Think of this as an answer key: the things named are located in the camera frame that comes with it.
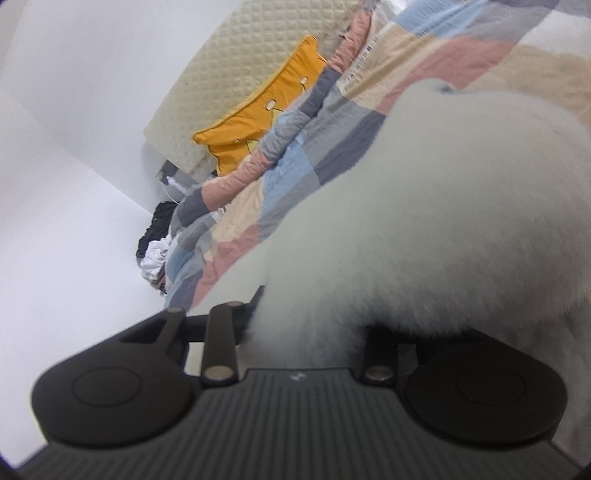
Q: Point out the cream quilted headboard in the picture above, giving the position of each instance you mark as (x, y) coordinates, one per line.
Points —
(221, 69)

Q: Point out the patchwork quilt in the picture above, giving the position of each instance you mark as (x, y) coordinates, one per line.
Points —
(323, 152)

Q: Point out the black clothes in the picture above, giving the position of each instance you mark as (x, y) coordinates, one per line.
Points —
(159, 221)

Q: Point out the cardboard box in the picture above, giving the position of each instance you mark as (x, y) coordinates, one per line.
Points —
(161, 282)

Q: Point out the yellow pillow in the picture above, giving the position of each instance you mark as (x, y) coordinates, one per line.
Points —
(258, 124)

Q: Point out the white clothes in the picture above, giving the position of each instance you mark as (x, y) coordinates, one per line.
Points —
(154, 261)

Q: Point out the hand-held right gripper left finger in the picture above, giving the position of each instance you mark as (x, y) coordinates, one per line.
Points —
(221, 341)

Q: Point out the cream fluffy striped sweater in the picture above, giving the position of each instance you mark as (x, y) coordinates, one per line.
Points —
(438, 207)

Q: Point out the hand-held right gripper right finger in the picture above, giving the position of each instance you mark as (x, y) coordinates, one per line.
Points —
(381, 357)

